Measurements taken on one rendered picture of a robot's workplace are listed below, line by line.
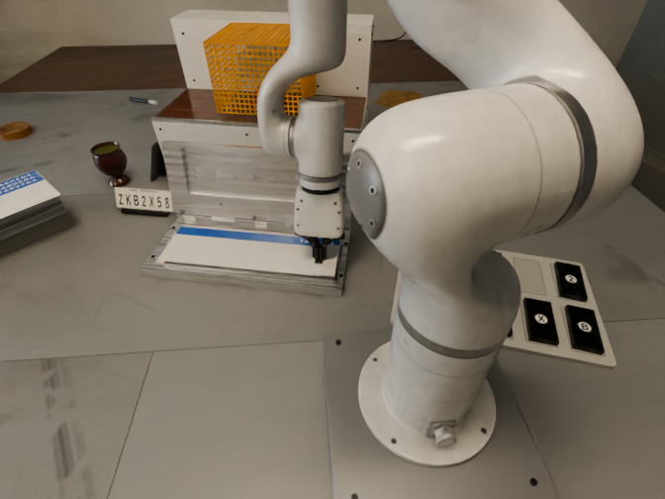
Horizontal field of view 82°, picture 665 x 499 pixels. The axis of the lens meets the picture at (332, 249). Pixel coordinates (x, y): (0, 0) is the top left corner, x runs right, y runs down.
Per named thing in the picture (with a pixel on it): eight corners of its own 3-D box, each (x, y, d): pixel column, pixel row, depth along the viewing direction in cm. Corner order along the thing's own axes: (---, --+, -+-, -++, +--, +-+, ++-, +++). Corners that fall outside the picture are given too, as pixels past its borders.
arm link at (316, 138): (289, 174, 71) (337, 179, 69) (286, 99, 64) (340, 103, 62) (301, 161, 78) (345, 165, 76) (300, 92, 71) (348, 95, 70)
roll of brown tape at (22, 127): (19, 142, 132) (15, 135, 130) (-9, 140, 133) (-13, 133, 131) (40, 128, 139) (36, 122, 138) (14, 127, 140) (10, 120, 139)
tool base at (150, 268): (142, 276, 84) (138, 264, 81) (182, 219, 99) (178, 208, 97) (340, 296, 80) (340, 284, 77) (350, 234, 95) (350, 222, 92)
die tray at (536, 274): (389, 326, 74) (389, 323, 73) (403, 239, 93) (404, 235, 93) (615, 370, 67) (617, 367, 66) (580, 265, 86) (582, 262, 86)
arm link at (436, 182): (533, 337, 40) (666, 107, 24) (374, 398, 34) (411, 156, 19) (463, 263, 48) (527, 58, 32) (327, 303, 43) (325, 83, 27)
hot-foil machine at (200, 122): (170, 184, 112) (123, 41, 86) (219, 125, 141) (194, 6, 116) (430, 204, 104) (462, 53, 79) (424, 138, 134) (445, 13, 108)
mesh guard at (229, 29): (217, 112, 98) (202, 42, 87) (241, 85, 113) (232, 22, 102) (304, 117, 96) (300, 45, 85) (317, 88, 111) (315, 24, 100)
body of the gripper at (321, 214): (290, 185, 72) (292, 238, 77) (344, 189, 71) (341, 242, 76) (299, 172, 78) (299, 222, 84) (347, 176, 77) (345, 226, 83)
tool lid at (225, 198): (160, 142, 86) (164, 140, 87) (174, 218, 95) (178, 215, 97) (354, 154, 82) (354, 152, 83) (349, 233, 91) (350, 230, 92)
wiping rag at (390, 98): (389, 87, 171) (389, 83, 169) (427, 94, 164) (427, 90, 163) (367, 104, 156) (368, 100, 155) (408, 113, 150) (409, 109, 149)
